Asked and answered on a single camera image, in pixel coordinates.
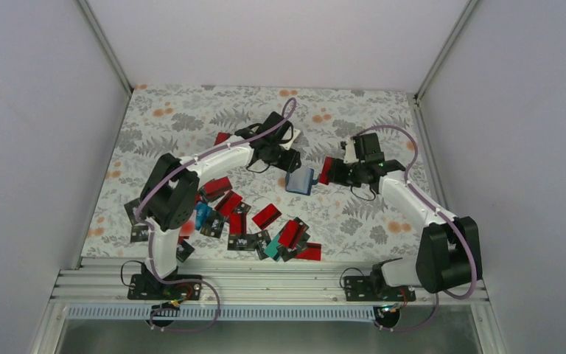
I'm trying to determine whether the red card front edge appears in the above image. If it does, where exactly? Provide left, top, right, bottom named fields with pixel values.
left=318, top=156, right=334, bottom=185

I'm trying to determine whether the blue card holder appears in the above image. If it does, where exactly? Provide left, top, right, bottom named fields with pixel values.
left=285, top=167, right=316, bottom=195

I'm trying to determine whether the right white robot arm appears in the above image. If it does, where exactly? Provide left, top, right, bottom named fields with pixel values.
left=325, top=133, right=483, bottom=300

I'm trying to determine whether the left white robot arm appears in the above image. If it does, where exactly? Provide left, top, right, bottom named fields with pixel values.
left=134, top=111, right=301, bottom=299

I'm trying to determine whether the red card far left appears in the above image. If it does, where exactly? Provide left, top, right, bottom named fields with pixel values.
left=214, top=132, right=231, bottom=145

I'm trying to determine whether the red card centre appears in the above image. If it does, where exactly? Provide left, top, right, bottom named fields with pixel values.
left=252, top=204, right=282, bottom=230

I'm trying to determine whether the red card left cluster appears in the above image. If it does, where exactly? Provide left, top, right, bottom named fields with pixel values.
left=214, top=191, right=242, bottom=218

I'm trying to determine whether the red card cluster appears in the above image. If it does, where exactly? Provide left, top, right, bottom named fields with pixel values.
left=214, top=191, right=242, bottom=218
left=279, top=220, right=306, bottom=249

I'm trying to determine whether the red card right cluster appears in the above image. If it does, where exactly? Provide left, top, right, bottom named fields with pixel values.
left=279, top=220, right=306, bottom=249

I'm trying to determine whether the blue card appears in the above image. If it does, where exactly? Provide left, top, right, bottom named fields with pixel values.
left=195, top=201, right=212, bottom=230

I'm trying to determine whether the red card front right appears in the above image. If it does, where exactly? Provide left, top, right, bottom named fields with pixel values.
left=295, top=243, right=322, bottom=261

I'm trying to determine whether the black VIP card front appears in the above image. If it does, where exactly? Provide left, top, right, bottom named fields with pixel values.
left=227, top=234, right=257, bottom=251

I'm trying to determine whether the teal card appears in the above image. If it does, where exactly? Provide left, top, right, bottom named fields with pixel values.
left=263, top=233, right=281, bottom=262

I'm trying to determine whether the white red spot card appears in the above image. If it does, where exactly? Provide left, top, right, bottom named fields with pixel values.
left=179, top=210, right=196, bottom=240

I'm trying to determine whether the black card near base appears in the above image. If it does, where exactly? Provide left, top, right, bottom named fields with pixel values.
left=175, top=240, right=195, bottom=263

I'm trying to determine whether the black card left edge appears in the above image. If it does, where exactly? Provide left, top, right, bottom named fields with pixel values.
left=124, top=198, right=141, bottom=226

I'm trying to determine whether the floral table mat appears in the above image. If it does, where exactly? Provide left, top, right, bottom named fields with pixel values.
left=81, top=83, right=447, bottom=264

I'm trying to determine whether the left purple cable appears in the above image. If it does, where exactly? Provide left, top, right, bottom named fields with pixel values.
left=133, top=97, right=298, bottom=334

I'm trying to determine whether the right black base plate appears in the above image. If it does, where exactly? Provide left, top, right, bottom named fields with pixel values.
left=342, top=276, right=416, bottom=302

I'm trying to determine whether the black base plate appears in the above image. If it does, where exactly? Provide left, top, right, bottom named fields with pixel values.
left=342, top=276, right=416, bottom=302
left=127, top=274, right=203, bottom=301

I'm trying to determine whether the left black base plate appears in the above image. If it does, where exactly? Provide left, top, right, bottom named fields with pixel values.
left=127, top=274, right=203, bottom=301

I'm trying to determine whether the aluminium rail frame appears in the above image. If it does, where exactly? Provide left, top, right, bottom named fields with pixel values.
left=51, top=257, right=489, bottom=306

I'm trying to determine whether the grey perforated cable duct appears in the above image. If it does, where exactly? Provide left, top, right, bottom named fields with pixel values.
left=65, top=304, right=375, bottom=322

